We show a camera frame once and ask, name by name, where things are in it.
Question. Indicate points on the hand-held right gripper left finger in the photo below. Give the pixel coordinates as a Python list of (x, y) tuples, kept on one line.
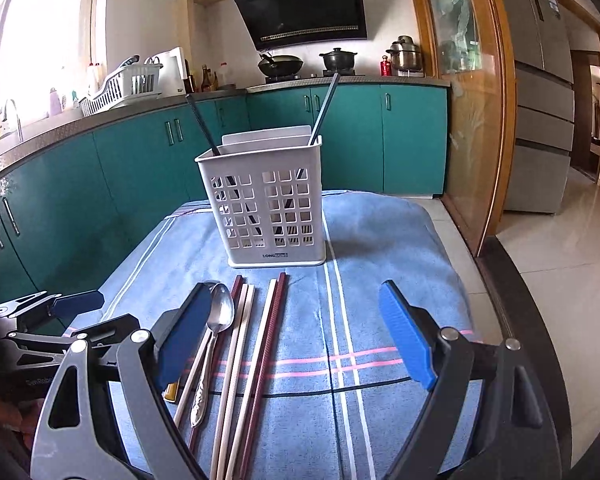
[(185, 332)]

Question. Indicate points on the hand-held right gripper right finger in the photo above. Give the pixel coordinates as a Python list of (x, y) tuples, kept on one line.
[(405, 335)]

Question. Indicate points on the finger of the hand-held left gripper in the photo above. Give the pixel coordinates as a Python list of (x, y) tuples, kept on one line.
[(77, 303), (105, 325)]

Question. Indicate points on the stainless steel spoon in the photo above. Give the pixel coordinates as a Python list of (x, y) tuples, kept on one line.
[(221, 307)]

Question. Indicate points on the dark red chopstick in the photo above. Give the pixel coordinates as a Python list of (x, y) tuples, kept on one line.
[(237, 285), (264, 385)]

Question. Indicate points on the white plastic utensil holder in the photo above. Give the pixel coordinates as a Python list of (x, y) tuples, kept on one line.
[(240, 245)]

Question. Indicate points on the blue striped cloth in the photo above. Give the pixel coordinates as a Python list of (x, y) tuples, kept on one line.
[(380, 240)]

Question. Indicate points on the chrome faucet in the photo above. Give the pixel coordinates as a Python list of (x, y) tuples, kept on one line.
[(16, 115)]

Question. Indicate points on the purple bottle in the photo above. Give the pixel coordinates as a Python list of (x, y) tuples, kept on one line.
[(54, 102)]

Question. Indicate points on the white bottle with red cap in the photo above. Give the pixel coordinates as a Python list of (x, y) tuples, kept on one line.
[(95, 80)]

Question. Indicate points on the wooden framed glass door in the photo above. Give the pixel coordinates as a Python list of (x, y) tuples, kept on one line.
[(472, 135)]

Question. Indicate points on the white dish rack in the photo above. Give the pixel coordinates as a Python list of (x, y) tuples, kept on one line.
[(125, 85)]

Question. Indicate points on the kitchen window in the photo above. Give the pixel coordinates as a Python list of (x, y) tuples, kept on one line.
[(45, 35)]

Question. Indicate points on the white countertop appliance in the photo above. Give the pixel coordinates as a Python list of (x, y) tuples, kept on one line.
[(172, 72)]

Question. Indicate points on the dark sauce bottles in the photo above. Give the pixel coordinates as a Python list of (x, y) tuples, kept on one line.
[(207, 80)]

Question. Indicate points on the white plastic jug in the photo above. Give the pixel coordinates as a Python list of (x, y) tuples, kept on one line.
[(226, 77)]

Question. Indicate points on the silver refrigerator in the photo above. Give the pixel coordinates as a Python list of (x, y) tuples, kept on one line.
[(540, 110)]

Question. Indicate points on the small red bottle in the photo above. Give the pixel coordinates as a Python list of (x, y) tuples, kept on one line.
[(385, 66)]

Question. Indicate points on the gas stove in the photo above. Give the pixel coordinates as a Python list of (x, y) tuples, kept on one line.
[(315, 78)]

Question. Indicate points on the stacked steel pots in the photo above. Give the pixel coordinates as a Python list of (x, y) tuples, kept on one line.
[(406, 55)]

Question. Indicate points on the black lidded pot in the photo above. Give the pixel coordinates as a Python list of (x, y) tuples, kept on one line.
[(337, 60)]

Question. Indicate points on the black wok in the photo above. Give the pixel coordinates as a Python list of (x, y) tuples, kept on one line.
[(280, 64)]

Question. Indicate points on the black range hood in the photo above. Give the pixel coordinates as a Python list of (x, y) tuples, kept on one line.
[(300, 5)]

